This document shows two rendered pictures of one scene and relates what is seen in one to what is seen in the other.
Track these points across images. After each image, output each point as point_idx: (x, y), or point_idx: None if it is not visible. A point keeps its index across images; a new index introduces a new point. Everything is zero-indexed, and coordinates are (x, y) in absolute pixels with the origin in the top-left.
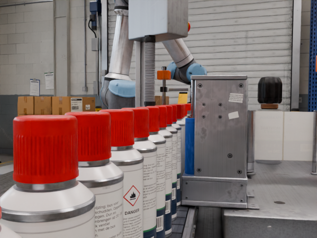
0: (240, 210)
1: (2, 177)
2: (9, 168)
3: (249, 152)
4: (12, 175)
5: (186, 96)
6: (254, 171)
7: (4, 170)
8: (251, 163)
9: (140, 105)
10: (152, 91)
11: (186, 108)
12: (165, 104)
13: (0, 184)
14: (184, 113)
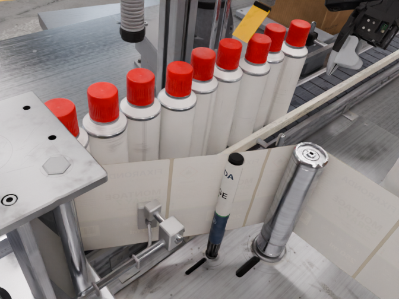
0: None
1: (35, 37)
2: (75, 16)
3: (272, 229)
4: (50, 37)
5: (261, 19)
6: (300, 243)
7: (61, 20)
8: (272, 245)
9: (166, 9)
10: (127, 9)
11: (171, 82)
12: (225, 17)
13: (6, 57)
14: (143, 100)
